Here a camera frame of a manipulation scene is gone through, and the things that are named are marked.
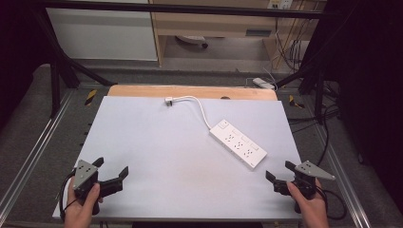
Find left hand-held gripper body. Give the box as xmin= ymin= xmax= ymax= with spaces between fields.
xmin=72 ymin=159 xmax=103 ymax=217

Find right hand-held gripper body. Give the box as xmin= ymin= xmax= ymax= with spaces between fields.
xmin=292 ymin=160 xmax=336 ymax=215

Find person's right hand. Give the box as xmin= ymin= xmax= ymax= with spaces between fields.
xmin=286 ymin=178 xmax=331 ymax=228

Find person's left hand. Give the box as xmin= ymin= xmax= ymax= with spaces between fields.
xmin=64 ymin=182 xmax=105 ymax=228

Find yellow black floor tape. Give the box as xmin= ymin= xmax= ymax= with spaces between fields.
xmin=288 ymin=94 xmax=306 ymax=110
xmin=84 ymin=88 xmax=98 ymax=107

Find white table board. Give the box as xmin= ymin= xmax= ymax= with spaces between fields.
xmin=51 ymin=95 xmax=306 ymax=221

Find black curtain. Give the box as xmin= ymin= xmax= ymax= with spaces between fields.
xmin=297 ymin=0 xmax=403 ymax=217
xmin=0 ymin=0 xmax=53 ymax=127

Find wooden table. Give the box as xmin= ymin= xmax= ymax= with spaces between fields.
xmin=106 ymin=84 xmax=278 ymax=102

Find white cabinet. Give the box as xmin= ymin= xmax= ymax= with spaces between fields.
xmin=46 ymin=7 xmax=159 ymax=62

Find white device under desk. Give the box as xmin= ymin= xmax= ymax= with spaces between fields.
xmin=175 ymin=34 xmax=210 ymax=49

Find wooden desk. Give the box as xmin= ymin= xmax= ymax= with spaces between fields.
xmin=147 ymin=0 xmax=328 ymax=68

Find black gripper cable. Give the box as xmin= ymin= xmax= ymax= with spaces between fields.
xmin=315 ymin=184 xmax=348 ymax=221
xmin=58 ymin=170 xmax=79 ymax=220

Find aluminium floor rail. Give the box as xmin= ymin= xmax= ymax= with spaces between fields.
xmin=312 ymin=123 xmax=374 ymax=228
xmin=0 ymin=89 xmax=78 ymax=218

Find black floor cables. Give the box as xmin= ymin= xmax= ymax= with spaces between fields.
xmin=286 ymin=80 xmax=343 ymax=167

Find black metal frame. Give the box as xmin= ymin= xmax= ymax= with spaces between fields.
xmin=29 ymin=0 xmax=331 ymax=125

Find white power strip cable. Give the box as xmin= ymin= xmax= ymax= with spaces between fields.
xmin=171 ymin=95 xmax=213 ymax=130

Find hanging cable bundle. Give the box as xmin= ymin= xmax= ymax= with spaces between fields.
xmin=271 ymin=9 xmax=317 ymax=72

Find white wall socket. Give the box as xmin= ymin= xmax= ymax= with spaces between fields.
xmin=266 ymin=0 xmax=295 ymax=10

